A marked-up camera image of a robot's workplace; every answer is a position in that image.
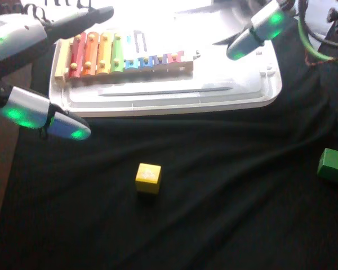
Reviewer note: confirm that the green cube block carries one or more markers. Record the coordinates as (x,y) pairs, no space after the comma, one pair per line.
(331,164)

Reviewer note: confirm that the rainbow wooden hand piano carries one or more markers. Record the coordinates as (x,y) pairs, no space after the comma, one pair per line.
(90,56)

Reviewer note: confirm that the yellow cube block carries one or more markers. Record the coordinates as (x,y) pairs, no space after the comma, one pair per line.
(147,177)

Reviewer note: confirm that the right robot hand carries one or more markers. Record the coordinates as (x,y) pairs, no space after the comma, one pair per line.
(264,25)

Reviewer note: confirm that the black table cloth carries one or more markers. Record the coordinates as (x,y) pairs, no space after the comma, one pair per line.
(214,225)

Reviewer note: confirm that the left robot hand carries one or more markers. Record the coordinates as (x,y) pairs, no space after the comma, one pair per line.
(17,36)

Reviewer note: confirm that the white plastic box lid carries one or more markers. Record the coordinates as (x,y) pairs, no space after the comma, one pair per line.
(214,84)

